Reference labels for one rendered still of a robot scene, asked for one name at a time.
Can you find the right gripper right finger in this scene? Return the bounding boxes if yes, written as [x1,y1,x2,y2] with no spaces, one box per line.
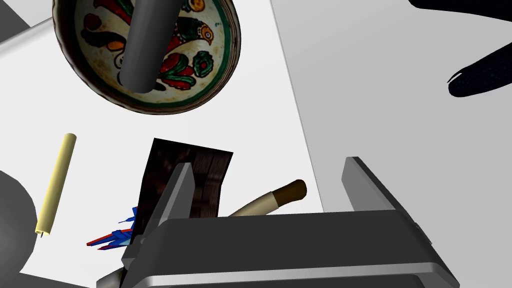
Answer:
[341,156,397,213]

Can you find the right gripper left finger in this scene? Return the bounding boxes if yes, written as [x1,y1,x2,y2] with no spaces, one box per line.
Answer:
[135,161,196,238]

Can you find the blue and red toy plane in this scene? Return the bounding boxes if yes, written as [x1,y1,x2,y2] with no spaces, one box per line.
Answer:
[86,205,139,251]

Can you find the beige brush with brown tip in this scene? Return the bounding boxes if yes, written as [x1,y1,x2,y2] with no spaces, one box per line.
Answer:
[228,179,308,218]

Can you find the white table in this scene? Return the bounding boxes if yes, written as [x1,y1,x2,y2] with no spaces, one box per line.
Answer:
[0,0,325,288]

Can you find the pale yellow candle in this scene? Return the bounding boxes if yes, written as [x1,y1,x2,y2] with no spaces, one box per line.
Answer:
[34,133,78,238]

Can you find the painted ceramic bowl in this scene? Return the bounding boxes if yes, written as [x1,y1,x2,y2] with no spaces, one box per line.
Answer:
[51,0,242,116]

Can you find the dark grey cylinder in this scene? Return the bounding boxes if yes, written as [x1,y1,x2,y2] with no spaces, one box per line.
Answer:
[118,0,189,94]

